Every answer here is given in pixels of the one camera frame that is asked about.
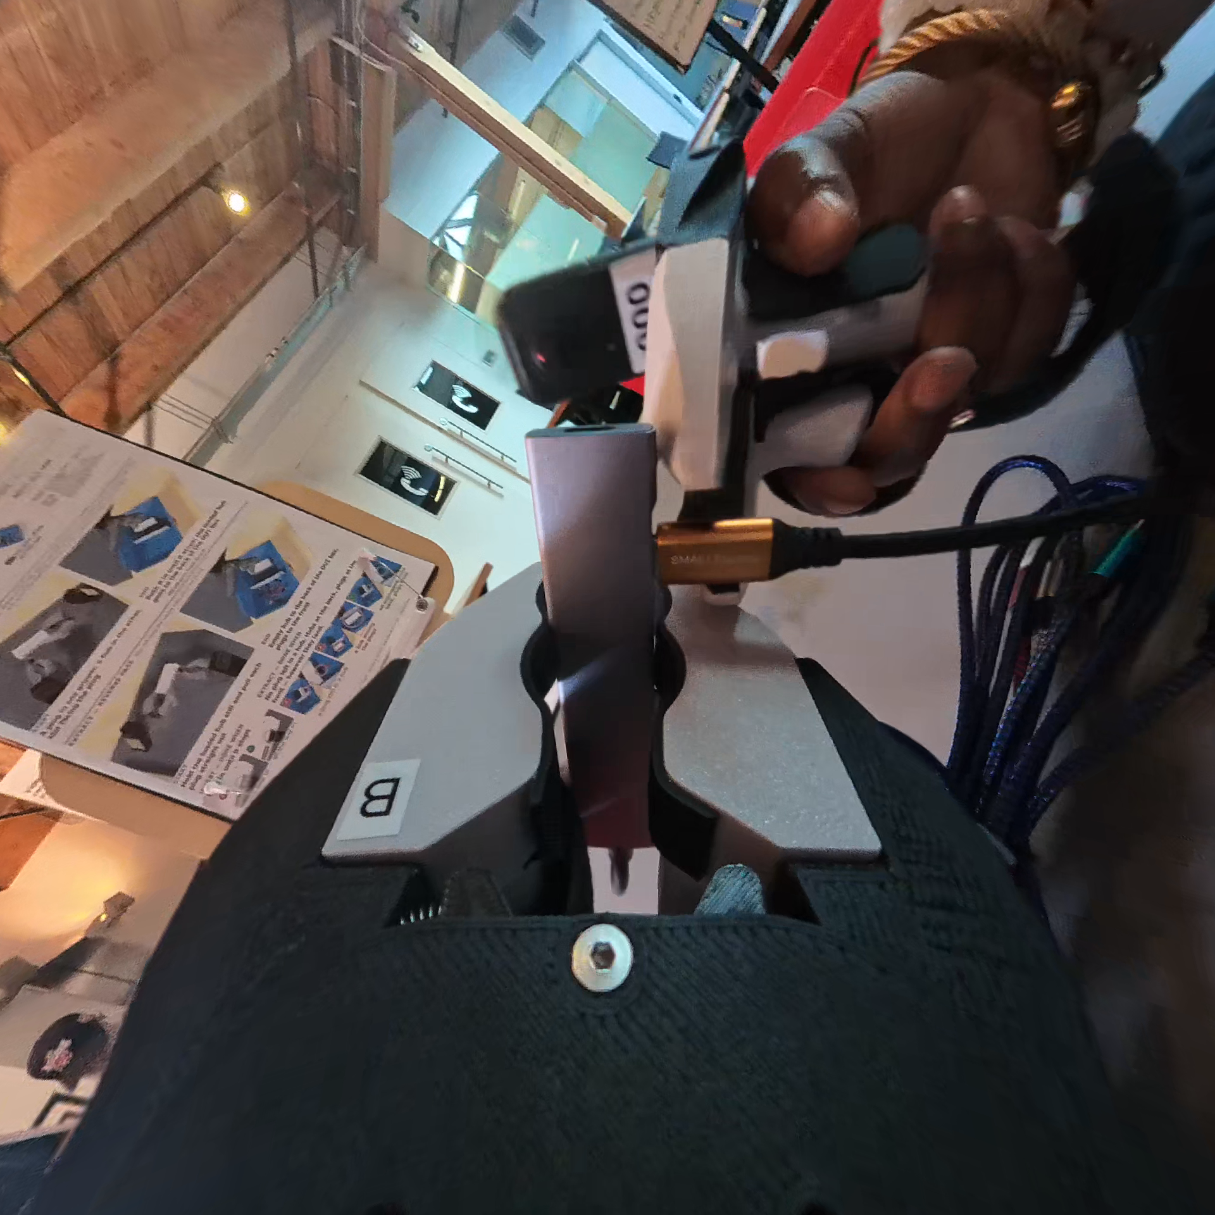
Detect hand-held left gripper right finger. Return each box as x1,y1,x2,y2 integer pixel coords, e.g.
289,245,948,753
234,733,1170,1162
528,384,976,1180
651,587,887,875

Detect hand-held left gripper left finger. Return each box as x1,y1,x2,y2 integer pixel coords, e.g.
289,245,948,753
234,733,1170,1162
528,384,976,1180
321,561,566,888

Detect black cable with gold plug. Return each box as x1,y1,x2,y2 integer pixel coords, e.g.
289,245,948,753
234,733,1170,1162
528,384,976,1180
655,478,1179,584

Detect grey usb hub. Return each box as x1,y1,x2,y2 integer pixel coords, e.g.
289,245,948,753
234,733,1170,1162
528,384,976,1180
525,426,665,850

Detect red plastic bin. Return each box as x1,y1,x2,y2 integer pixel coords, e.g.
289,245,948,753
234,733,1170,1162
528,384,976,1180
744,0,888,176

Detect person's right hand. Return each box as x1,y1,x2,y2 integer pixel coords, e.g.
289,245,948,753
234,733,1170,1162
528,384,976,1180
748,67,1102,517

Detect phone icon door sign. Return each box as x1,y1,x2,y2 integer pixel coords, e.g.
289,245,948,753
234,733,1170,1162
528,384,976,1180
412,360,502,430
357,436,459,516

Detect illustrated instruction sheet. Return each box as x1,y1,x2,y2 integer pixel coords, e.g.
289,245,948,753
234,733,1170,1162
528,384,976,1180
0,407,440,821

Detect person's dark clothing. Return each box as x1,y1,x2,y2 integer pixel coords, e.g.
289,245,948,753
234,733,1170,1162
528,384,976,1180
1063,95,1215,475

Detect bundle of blue braided cables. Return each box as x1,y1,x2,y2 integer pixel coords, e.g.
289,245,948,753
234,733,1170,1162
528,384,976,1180
945,455,1215,856

